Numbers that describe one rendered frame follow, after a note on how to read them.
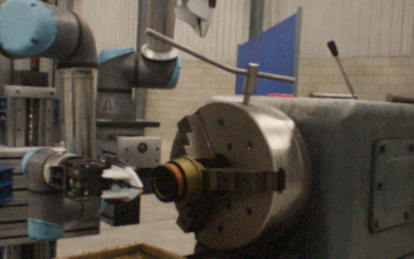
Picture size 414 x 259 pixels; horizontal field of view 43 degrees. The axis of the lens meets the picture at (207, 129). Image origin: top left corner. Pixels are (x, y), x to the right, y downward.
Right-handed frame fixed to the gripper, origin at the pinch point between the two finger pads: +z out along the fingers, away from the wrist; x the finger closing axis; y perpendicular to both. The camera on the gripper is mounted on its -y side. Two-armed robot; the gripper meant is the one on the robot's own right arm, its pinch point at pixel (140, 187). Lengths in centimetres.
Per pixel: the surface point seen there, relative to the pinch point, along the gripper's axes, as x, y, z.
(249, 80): 20.4, -26.2, 1.3
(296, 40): 85, -433, -285
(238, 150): 6.1, -22.7, 2.6
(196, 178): 0.8, -12.9, 0.8
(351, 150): 6.9, -40.3, 17.9
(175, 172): 2.0, -8.6, -0.4
